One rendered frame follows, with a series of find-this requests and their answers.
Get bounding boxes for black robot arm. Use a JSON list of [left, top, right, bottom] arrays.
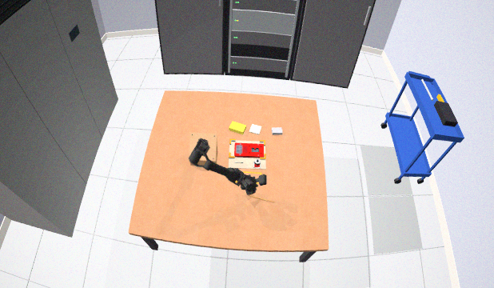
[[188, 138, 257, 195]]

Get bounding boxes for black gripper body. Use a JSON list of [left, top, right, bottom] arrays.
[[241, 174, 267, 190]]

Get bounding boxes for yellow rectangular block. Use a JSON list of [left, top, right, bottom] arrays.
[[229, 121, 246, 134]]

